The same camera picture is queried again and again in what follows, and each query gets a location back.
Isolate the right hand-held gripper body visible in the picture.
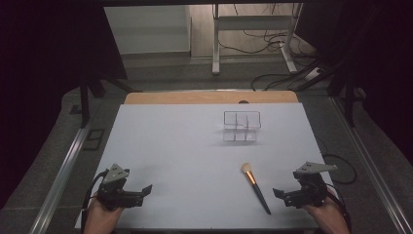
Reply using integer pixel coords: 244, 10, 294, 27
292, 161, 339, 209

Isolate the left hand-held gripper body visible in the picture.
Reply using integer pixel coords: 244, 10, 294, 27
96, 163, 131, 211

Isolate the makeup brush with dark handle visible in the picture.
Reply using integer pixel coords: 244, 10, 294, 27
241, 162, 272, 215

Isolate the clear acrylic organizer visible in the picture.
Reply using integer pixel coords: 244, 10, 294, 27
222, 110, 262, 142

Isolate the person's left hand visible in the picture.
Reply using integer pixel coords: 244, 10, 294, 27
85, 194, 126, 234

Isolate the person's right hand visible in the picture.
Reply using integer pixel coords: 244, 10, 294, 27
302, 190, 351, 234

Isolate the white table mat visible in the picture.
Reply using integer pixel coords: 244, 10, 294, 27
74, 102, 351, 230

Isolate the black metal stand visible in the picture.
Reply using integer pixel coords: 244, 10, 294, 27
293, 58, 369, 129
78, 71, 144, 129

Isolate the white power strip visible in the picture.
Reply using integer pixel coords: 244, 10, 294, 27
305, 66, 326, 82

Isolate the black curtain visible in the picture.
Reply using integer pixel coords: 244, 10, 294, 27
0, 0, 129, 210
294, 0, 413, 167

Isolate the white cabinet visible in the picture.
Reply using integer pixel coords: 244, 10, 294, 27
103, 5, 193, 57

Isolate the left hand-held gripper black cable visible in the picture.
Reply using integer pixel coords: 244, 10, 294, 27
80, 169, 110, 234

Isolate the hand-held gripper black cable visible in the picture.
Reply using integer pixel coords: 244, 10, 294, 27
80, 169, 110, 234
325, 184, 354, 234

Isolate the right hand-held gripper black cable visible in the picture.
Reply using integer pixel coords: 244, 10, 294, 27
325, 184, 354, 234

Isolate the looped black floor cable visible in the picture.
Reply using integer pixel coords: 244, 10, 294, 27
316, 136, 358, 185

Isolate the aluminium rail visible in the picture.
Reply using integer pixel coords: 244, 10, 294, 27
328, 97, 413, 234
28, 126, 93, 234

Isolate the tangle of black floor cables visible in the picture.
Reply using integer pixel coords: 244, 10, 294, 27
216, 3, 320, 92

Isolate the white metal desk frame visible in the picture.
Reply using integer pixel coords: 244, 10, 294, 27
211, 3, 305, 76

